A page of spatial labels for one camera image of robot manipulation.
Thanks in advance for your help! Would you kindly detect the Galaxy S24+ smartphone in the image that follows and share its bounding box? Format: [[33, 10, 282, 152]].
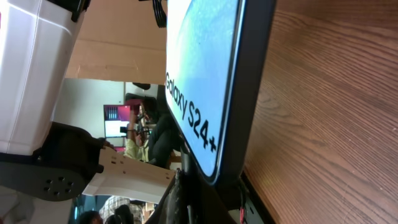
[[165, 0, 275, 185]]

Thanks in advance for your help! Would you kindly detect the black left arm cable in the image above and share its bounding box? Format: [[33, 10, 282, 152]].
[[138, 0, 167, 29]]

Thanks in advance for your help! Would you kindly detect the background monitor screen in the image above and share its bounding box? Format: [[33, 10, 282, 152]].
[[103, 105, 131, 138]]

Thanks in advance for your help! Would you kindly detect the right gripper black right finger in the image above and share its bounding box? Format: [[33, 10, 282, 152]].
[[216, 172, 276, 224]]

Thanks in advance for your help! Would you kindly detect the seated person in background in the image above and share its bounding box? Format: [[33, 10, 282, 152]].
[[124, 99, 182, 169]]

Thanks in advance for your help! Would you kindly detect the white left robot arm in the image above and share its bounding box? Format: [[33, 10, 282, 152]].
[[1, 0, 174, 209]]

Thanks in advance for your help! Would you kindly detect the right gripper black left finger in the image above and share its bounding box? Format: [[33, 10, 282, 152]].
[[146, 169, 187, 224]]

